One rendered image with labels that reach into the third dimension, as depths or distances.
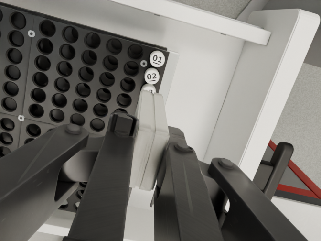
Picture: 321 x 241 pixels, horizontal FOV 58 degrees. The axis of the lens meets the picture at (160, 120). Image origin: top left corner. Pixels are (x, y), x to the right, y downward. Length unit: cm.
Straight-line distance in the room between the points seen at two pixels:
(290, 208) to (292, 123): 87
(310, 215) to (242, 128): 32
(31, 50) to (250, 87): 19
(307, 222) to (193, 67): 35
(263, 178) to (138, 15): 20
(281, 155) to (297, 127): 110
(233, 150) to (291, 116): 109
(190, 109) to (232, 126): 6
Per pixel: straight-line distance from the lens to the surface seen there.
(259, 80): 26
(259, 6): 120
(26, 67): 27
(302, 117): 138
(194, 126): 34
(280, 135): 137
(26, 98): 28
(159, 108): 16
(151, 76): 24
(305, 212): 55
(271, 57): 26
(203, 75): 32
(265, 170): 29
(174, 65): 30
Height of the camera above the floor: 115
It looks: 70 degrees down
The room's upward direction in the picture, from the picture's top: 173 degrees clockwise
